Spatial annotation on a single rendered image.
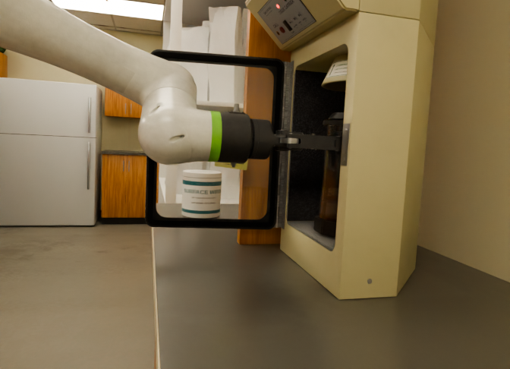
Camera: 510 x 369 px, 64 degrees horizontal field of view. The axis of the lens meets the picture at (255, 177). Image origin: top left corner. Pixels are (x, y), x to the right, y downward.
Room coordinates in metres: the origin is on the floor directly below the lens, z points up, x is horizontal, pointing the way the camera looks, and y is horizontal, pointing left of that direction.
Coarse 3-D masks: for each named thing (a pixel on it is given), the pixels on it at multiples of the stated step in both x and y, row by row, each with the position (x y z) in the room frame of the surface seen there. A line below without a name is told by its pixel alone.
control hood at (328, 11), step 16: (256, 0) 0.88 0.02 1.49; (304, 0) 0.73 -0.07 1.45; (320, 0) 0.69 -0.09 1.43; (336, 0) 0.66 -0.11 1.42; (352, 0) 0.66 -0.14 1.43; (256, 16) 0.94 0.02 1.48; (320, 16) 0.73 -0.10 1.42; (336, 16) 0.69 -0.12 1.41; (304, 32) 0.81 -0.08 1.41; (320, 32) 0.79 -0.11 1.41; (288, 48) 0.94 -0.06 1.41
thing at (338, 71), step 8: (344, 56) 0.79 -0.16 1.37; (336, 64) 0.79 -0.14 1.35; (344, 64) 0.77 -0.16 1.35; (328, 72) 0.81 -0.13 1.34; (336, 72) 0.78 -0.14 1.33; (344, 72) 0.76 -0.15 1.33; (328, 80) 0.79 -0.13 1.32; (336, 80) 0.77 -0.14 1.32; (344, 80) 0.76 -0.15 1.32; (328, 88) 0.87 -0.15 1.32; (336, 88) 0.89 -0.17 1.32; (344, 88) 0.90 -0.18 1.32
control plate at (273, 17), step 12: (276, 0) 0.81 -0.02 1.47; (288, 0) 0.77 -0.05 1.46; (300, 0) 0.74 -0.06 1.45; (264, 12) 0.89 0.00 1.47; (276, 12) 0.84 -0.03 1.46; (288, 12) 0.80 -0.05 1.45; (276, 24) 0.88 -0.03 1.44; (300, 24) 0.80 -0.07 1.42; (276, 36) 0.93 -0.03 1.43; (288, 36) 0.88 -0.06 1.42
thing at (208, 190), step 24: (192, 72) 0.93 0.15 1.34; (216, 72) 0.94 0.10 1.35; (240, 72) 0.94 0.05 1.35; (264, 72) 0.95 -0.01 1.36; (216, 96) 0.94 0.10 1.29; (240, 96) 0.94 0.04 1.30; (264, 96) 0.95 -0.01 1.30; (168, 168) 0.92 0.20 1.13; (192, 168) 0.93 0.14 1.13; (216, 168) 0.94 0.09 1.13; (240, 168) 0.94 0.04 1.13; (264, 168) 0.95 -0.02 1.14; (168, 192) 0.92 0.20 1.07; (192, 192) 0.93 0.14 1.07; (216, 192) 0.94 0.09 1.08; (240, 192) 0.94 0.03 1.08; (264, 192) 0.95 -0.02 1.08; (168, 216) 0.92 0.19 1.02; (192, 216) 0.93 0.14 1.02; (216, 216) 0.94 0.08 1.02; (240, 216) 0.94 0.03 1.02
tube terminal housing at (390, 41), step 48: (384, 0) 0.67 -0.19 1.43; (432, 0) 0.79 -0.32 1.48; (336, 48) 0.74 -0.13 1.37; (384, 48) 0.68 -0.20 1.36; (432, 48) 0.84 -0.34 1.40; (384, 96) 0.68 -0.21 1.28; (384, 144) 0.68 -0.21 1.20; (384, 192) 0.68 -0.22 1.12; (288, 240) 0.91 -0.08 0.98; (336, 240) 0.69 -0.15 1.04; (384, 240) 0.68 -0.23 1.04; (336, 288) 0.67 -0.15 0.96; (384, 288) 0.68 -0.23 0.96
